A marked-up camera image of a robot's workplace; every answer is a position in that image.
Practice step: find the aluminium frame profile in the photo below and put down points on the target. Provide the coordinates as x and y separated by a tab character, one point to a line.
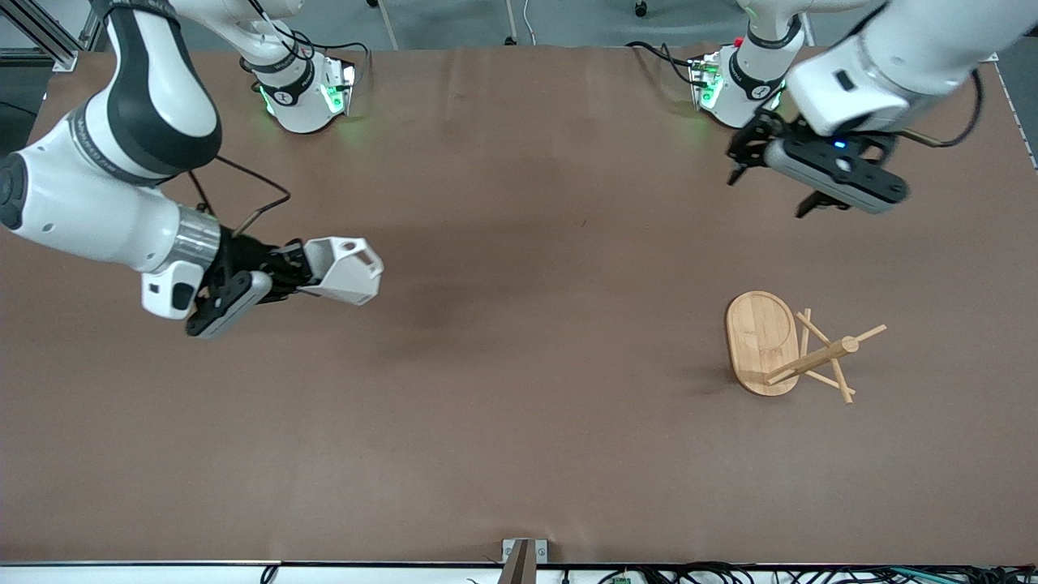
45	32

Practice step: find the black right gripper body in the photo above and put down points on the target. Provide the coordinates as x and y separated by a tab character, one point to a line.
241	255

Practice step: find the wooden cup rack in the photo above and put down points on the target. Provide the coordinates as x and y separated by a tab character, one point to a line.
762	341

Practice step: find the white faceted cup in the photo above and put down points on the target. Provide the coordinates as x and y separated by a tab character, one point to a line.
345	272

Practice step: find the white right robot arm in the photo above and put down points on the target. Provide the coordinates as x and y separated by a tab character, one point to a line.
97	186

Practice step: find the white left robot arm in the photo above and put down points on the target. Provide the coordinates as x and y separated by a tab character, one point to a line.
876	73

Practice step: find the green-lit base connector box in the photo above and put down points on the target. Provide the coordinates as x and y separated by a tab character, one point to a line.
704	81
339	85

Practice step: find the grey metal bracket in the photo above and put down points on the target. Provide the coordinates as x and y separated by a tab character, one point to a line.
525	551

